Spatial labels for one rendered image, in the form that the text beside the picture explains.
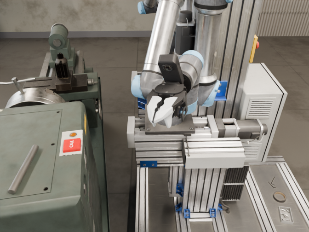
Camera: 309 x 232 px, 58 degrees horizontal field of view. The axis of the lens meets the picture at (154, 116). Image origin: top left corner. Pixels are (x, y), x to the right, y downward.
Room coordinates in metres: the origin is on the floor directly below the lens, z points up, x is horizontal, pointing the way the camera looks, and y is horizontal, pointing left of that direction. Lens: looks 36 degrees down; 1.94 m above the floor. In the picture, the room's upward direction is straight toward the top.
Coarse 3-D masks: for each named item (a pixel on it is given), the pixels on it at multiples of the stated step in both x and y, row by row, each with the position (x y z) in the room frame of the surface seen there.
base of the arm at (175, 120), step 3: (174, 117) 1.00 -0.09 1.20; (177, 117) 1.00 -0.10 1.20; (180, 117) 1.02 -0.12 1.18; (162, 120) 1.00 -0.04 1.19; (174, 120) 0.99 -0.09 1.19; (177, 120) 1.00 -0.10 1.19; (180, 120) 1.01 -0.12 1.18; (159, 123) 1.00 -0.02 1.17; (162, 123) 0.99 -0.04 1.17; (165, 123) 0.99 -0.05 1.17; (174, 123) 0.99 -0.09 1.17; (177, 123) 1.00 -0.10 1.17
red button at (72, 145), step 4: (64, 140) 0.77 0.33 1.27; (68, 140) 0.77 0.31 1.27; (72, 140) 0.77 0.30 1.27; (76, 140) 0.77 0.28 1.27; (80, 140) 0.78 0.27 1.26; (64, 144) 0.75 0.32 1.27; (68, 144) 0.75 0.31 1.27; (72, 144) 0.75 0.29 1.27; (76, 144) 0.75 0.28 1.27; (80, 144) 0.76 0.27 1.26; (64, 148) 0.73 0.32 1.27; (68, 148) 0.73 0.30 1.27; (72, 148) 0.73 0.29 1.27; (76, 148) 0.73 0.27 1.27; (80, 148) 0.74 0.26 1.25; (64, 152) 0.72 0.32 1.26
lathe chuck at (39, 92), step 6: (24, 90) 1.18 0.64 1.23; (30, 90) 1.17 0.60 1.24; (36, 90) 1.18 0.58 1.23; (42, 90) 1.19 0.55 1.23; (12, 96) 1.17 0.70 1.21; (18, 96) 1.13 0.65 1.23; (24, 96) 1.12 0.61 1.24; (30, 96) 1.12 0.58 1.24; (36, 96) 1.13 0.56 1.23; (42, 96) 1.14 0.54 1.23; (48, 96) 1.16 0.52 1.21; (54, 96) 1.18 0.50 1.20; (54, 102) 1.14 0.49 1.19; (60, 102) 1.17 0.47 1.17
